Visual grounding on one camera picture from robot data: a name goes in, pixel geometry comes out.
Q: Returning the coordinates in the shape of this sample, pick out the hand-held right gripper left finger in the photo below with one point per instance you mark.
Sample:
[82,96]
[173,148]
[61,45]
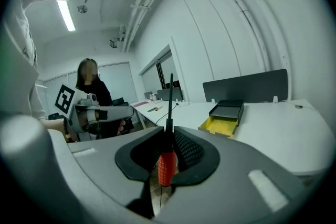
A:
[99,165]

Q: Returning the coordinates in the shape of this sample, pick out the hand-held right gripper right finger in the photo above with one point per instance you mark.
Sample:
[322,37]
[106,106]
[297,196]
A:
[236,170]

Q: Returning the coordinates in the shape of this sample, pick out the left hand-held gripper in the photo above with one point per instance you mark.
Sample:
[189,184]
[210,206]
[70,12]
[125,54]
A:
[64,99]

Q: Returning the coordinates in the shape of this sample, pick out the person's left forearm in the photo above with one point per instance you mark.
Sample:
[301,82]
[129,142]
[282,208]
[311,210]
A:
[52,125]

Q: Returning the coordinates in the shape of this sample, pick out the black box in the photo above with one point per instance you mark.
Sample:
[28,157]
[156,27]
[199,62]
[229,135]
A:
[227,108]

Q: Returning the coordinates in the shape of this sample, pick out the person's left hand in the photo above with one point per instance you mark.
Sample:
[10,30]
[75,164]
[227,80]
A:
[121,127]

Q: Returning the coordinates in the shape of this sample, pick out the black office chair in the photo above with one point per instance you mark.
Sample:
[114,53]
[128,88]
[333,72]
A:
[119,101]

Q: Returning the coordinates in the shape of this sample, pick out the small bottle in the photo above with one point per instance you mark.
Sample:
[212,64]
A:
[153,97]

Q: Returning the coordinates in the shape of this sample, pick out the yellow black pen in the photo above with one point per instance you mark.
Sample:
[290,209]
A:
[159,108]

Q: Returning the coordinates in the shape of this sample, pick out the dark gray desk divider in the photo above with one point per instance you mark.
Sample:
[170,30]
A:
[246,85]
[170,93]

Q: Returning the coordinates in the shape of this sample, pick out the white power strip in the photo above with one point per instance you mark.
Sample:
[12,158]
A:
[183,103]

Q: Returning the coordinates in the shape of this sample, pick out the round ceiling detector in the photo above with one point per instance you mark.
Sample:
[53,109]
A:
[82,9]

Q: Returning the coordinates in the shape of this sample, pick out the person's gray shirt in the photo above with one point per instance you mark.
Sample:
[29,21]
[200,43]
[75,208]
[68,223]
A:
[15,73]

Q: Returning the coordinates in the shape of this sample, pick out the ceiling tube light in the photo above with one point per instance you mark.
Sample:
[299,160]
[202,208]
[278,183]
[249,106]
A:
[66,15]

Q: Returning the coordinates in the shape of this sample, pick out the white wall camera box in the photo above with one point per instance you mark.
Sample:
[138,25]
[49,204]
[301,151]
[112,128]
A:
[115,42]

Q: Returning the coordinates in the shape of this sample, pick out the white wall pipes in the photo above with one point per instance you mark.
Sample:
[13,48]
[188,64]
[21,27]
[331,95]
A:
[249,15]

